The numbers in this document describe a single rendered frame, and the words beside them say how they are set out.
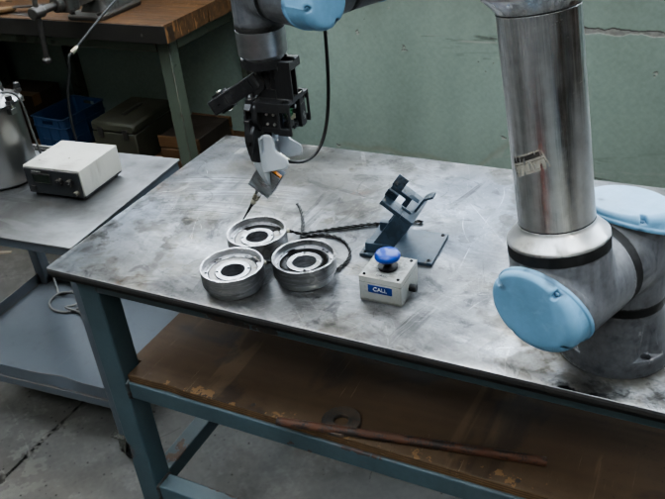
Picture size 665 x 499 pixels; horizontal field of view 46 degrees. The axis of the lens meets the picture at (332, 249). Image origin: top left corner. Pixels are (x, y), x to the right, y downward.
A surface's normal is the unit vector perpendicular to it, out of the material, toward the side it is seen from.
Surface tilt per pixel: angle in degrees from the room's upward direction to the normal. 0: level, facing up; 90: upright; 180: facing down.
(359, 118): 90
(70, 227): 0
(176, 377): 0
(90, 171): 90
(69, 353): 0
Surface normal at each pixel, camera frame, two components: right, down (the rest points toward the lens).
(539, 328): -0.70, 0.53
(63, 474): -0.09, -0.85
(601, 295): 0.60, 0.18
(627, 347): -0.08, 0.25
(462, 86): -0.44, 0.51
